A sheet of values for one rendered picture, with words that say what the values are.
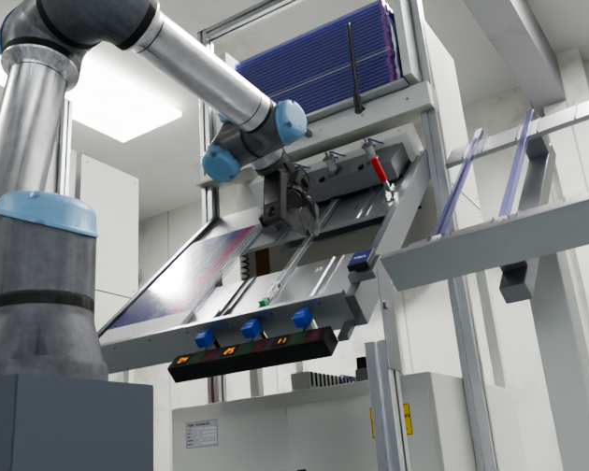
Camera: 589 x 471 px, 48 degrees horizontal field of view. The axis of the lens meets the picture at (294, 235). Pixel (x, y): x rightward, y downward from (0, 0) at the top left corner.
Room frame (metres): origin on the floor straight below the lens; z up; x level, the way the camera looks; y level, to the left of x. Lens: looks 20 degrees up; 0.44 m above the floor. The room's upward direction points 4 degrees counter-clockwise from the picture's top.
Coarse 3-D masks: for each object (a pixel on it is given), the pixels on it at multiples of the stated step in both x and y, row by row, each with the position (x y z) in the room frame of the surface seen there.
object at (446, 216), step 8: (480, 136) 1.23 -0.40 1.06; (472, 144) 1.21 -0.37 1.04; (472, 152) 1.18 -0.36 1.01; (464, 160) 1.17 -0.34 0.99; (472, 160) 1.18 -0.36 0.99; (464, 168) 1.15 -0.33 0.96; (464, 176) 1.13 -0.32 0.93; (456, 184) 1.11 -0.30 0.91; (456, 192) 1.09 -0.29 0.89; (448, 200) 1.08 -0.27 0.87; (456, 200) 1.08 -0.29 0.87; (448, 208) 1.06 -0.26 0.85; (448, 216) 1.05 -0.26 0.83; (440, 224) 1.03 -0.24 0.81; (448, 224) 1.04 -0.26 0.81; (440, 232) 1.02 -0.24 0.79
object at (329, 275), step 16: (304, 272) 1.30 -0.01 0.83; (320, 272) 1.27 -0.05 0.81; (336, 272) 1.24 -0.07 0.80; (224, 288) 1.42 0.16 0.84; (240, 288) 1.38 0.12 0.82; (256, 288) 1.34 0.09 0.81; (288, 288) 1.27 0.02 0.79; (304, 288) 1.24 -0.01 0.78; (320, 288) 1.21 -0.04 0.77; (336, 288) 1.18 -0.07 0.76; (208, 304) 1.39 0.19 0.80; (224, 304) 1.35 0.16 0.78; (240, 304) 1.31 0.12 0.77; (256, 304) 1.28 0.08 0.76; (272, 304) 1.25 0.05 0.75; (192, 320) 1.36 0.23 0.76
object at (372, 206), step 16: (368, 192) 1.52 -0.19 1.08; (256, 208) 1.81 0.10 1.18; (320, 208) 1.57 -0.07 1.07; (336, 208) 1.52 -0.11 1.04; (352, 208) 1.47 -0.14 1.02; (368, 208) 1.42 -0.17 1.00; (384, 208) 1.38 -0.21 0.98; (224, 224) 1.82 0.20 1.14; (240, 224) 1.75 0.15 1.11; (304, 224) 1.53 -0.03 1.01; (336, 224) 1.44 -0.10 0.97; (352, 224) 1.51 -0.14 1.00; (368, 224) 1.47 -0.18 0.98; (256, 240) 1.59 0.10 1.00; (272, 240) 1.54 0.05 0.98; (288, 240) 1.51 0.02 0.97; (320, 240) 1.53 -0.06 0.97
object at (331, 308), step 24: (240, 312) 1.23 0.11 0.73; (264, 312) 1.20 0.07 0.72; (288, 312) 1.18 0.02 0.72; (312, 312) 1.16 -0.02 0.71; (336, 312) 1.14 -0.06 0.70; (144, 336) 1.34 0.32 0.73; (168, 336) 1.32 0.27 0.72; (192, 336) 1.30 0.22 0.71; (216, 336) 1.28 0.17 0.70; (240, 336) 1.26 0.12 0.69; (264, 336) 1.25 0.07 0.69; (120, 360) 1.42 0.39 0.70; (144, 360) 1.39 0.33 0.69; (168, 360) 1.37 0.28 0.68
